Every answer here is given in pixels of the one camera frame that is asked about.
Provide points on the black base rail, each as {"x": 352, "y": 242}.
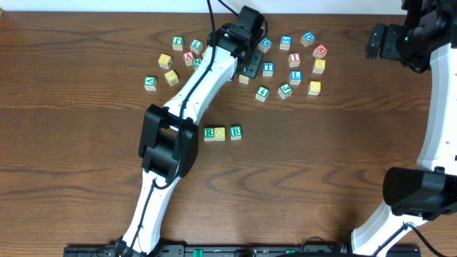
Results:
{"x": 206, "y": 251}

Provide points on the green R block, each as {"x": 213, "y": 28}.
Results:
{"x": 209, "y": 134}

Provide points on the red A block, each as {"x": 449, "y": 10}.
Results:
{"x": 188, "y": 58}

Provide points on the red M block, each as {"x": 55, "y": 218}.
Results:
{"x": 320, "y": 51}

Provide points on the green block top left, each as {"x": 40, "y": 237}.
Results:
{"x": 178, "y": 43}

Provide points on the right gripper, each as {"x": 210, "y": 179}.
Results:
{"x": 395, "y": 35}

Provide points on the blue 5 block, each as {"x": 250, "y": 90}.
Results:
{"x": 285, "y": 42}

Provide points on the green 4 block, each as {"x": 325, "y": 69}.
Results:
{"x": 262, "y": 93}

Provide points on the yellow S block lower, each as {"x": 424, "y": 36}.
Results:
{"x": 171, "y": 77}

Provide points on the blue d block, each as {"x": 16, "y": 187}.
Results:
{"x": 265, "y": 45}
{"x": 307, "y": 39}

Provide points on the blue D block left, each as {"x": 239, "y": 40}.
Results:
{"x": 265, "y": 45}

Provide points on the blue L block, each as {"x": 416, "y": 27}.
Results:
{"x": 295, "y": 77}

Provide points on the green J block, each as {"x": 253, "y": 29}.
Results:
{"x": 285, "y": 91}

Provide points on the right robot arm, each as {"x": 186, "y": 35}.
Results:
{"x": 426, "y": 41}

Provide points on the green N block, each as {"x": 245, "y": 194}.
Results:
{"x": 196, "y": 63}

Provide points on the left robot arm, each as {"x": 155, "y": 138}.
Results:
{"x": 170, "y": 134}

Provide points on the yellow G block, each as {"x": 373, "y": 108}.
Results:
{"x": 314, "y": 88}

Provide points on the green B block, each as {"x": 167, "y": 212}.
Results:
{"x": 235, "y": 133}

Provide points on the yellow K block right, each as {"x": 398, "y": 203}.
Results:
{"x": 319, "y": 66}

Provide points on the yellow O block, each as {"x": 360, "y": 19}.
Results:
{"x": 219, "y": 133}

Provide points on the red I block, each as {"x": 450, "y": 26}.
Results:
{"x": 294, "y": 60}

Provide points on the green V block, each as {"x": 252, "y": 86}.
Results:
{"x": 150, "y": 83}

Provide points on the blue T block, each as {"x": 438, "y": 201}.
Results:
{"x": 268, "y": 69}

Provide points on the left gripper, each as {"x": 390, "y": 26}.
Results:
{"x": 253, "y": 66}

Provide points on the yellow k block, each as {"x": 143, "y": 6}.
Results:
{"x": 319, "y": 66}
{"x": 165, "y": 61}

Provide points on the blue D block right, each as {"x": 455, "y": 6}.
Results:
{"x": 307, "y": 39}

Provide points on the green L block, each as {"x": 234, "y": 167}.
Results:
{"x": 196, "y": 46}

